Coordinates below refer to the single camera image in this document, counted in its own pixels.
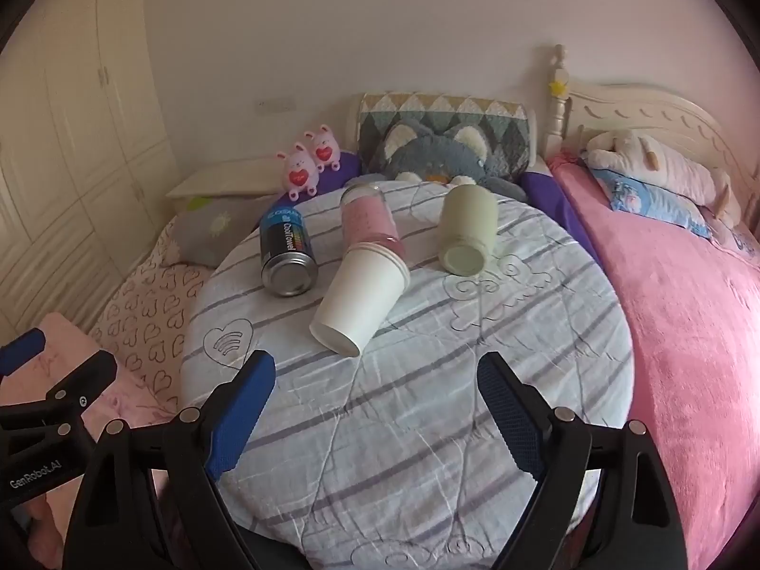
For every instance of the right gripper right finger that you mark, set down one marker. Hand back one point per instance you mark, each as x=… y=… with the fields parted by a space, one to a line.
x=634 y=522

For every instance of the pink rabbit plush front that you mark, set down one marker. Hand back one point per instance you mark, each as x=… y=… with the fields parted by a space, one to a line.
x=300 y=176

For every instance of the grey flower pillow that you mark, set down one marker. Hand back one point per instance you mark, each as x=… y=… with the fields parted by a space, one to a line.
x=211 y=227

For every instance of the cream wooden headboard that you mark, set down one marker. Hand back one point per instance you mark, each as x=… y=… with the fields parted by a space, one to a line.
x=578 y=110

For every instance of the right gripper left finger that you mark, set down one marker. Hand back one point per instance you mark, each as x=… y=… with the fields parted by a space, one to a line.
x=117 y=521

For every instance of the striped light blue quilt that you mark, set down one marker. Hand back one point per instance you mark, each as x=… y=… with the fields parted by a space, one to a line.
x=390 y=460

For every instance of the pale green cup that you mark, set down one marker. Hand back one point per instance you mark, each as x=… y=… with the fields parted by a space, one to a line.
x=467 y=229

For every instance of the pink rabbit plush back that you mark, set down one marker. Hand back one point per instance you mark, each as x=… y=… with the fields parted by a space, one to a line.
x=324 y=148

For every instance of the white paper cup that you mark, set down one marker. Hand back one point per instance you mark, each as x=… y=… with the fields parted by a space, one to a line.
x=369 y=282

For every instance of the blue cartoon pillow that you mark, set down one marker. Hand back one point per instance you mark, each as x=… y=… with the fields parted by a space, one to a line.
x=642 y=199

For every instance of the pink rabbit plush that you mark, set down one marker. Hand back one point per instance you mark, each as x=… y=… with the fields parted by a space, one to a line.
x=300 y=176
x=324 y=148

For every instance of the diamond pattern cushion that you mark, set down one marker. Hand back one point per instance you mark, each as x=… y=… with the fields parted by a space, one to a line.
x=507 y=126

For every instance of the pink glass cup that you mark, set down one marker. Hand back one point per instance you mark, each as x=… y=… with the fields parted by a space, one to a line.
x=367 y=218

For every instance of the white pink plush animal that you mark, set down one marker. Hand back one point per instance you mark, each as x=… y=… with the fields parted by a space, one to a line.
x=644 y=158

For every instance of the purple pillow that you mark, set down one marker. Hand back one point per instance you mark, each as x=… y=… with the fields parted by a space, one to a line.
x=330 y=180

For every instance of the cream wardrobe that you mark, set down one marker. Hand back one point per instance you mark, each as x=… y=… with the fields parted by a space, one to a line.
x=86 y=162

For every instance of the grey cat plush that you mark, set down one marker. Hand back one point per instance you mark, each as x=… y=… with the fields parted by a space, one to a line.
x=461 y=155

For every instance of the blue black metal cup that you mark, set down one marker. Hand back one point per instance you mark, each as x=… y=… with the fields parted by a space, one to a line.
x=288 y=264

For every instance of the pink fleece blanket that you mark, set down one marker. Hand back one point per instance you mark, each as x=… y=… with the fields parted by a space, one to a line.
x=693 y=313

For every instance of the heart pattern bed sheet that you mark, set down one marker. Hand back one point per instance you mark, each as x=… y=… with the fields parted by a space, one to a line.
x=145 y=322

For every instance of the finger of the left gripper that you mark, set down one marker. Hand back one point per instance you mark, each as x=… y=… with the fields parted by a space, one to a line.
x=21 y=350

